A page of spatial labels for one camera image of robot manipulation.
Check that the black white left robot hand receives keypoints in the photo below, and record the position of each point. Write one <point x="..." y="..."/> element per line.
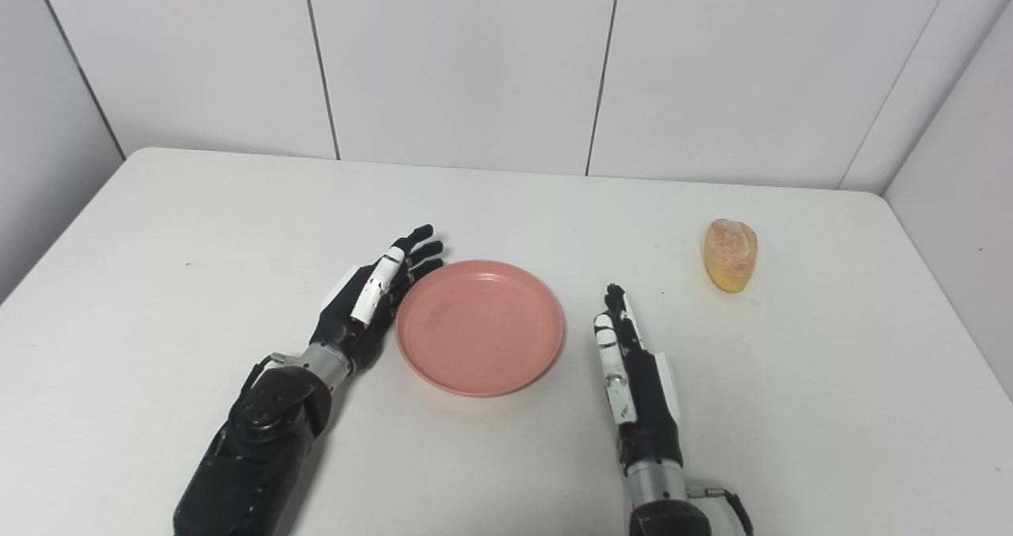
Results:
<point x="360" y="306"/>

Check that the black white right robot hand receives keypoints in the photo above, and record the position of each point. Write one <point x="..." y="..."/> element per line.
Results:
<point x="643" y="393"/>

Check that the pink round plate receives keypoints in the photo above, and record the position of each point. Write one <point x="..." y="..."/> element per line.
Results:
<point x="479" y="328"/>

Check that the golden bread roll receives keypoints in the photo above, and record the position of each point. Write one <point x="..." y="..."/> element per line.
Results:
<point x="730" y="255"/>

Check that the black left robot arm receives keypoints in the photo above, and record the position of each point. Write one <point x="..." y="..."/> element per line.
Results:
<point x="253" y="449"/>

